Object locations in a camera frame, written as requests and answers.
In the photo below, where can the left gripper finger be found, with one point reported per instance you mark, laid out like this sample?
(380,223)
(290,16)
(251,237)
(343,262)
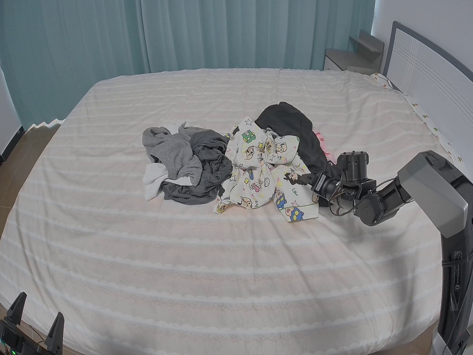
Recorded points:
(56,333)
(17,309)

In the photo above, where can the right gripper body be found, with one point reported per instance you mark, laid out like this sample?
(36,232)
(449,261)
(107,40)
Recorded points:
(325,188)

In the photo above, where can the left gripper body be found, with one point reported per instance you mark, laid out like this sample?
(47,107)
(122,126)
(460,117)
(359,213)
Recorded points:
(18,340)

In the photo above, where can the white printed pyjama top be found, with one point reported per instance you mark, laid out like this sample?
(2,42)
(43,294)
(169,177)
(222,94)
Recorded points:
(255,176)

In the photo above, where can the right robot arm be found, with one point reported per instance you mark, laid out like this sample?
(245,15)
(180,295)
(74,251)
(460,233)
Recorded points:
(436,194)

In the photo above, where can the bed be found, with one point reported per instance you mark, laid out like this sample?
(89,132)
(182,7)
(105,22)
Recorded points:
(236,272)

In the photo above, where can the pile of clothes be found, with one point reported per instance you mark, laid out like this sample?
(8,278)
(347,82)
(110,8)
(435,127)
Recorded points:
(177,154)

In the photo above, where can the pink garment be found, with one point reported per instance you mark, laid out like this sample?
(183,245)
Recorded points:
(322,142)

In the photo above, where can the black garment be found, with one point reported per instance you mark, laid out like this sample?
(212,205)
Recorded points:
(292,124)

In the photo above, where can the grey bedside table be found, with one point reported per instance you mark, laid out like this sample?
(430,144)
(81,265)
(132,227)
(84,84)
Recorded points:
(347,59)

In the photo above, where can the blue-green curtain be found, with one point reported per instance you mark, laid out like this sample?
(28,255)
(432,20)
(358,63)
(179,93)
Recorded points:
(258,20)
(74,31)

